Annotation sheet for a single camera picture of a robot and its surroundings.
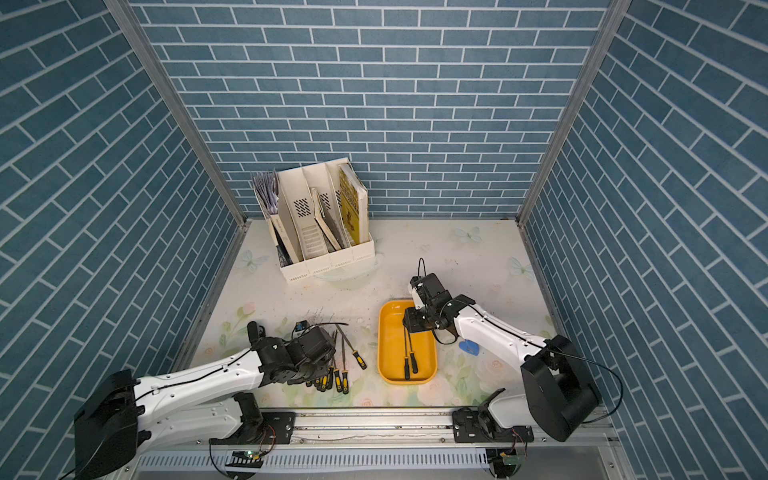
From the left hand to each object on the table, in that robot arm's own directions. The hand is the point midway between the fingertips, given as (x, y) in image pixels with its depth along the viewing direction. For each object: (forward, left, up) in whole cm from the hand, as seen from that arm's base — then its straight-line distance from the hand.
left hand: (332, 372), depth 80 cm
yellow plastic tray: (+10, -16, -2) cm, 19 cm away
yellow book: (+47, -3, +18) cm, 50 cm away
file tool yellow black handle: (+4, -20, -2) cm, 21 cm away
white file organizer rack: (+54, +18, 0) cm, 57 cm away
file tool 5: (-2, +1, -1) cm, 2 cm away
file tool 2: (+6, -5, -2) cm, 9 cm away
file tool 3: (-1, -3, -2) cm, 4 cm away
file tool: (+5, -22, -1) cm, 23 cm away
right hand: (+13, -21, +4) cm, 25 cm away
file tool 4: (0, -1, -2) cm, 3 cm away
